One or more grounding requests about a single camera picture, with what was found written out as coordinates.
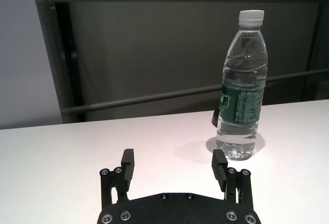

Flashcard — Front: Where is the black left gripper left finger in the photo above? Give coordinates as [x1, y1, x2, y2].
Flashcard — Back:
[99, 148, 136, 207]

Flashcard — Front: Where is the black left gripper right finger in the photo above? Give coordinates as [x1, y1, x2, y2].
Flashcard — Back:
[211, 148, 255, 207]

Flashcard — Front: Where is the green black push button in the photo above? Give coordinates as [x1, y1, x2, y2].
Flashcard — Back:
[211, 109, 220, 129]

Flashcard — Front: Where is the clear water bottle green label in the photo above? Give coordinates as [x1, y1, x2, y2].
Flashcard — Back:
[215, 10, 269, 161]

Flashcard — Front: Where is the dark vertical frame post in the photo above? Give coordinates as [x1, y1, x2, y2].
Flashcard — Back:
[29, 0, 85, 123]

